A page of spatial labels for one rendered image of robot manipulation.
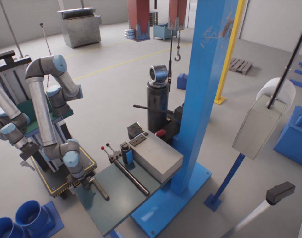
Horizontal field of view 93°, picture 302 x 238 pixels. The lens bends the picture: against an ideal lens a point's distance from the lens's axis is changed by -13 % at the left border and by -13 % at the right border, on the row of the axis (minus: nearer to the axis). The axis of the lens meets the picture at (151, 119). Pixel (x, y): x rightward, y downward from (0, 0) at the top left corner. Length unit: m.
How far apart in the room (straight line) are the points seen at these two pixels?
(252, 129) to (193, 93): 0.50
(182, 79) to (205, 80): 3.32
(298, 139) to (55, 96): 3.45
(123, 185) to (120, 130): 2.04
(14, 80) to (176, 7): 1.55
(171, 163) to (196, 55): 0.76
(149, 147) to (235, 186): 1.74
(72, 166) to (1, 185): 2.38
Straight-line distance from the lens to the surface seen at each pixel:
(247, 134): 1.35
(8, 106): 1.44
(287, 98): 1.50
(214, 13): 1.01
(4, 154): 3.84
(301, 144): 3.37
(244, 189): 2.78
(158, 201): 2.25
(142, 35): 1.23
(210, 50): 1.03
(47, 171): 2.60
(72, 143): 1.16
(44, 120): 1.17
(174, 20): 1.47
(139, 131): 1.72
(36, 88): 1.20
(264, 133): 1.30
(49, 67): 1.19
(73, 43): 9.19
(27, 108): 1.88
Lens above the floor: 2.19
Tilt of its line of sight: 40 degrees down
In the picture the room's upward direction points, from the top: straight up
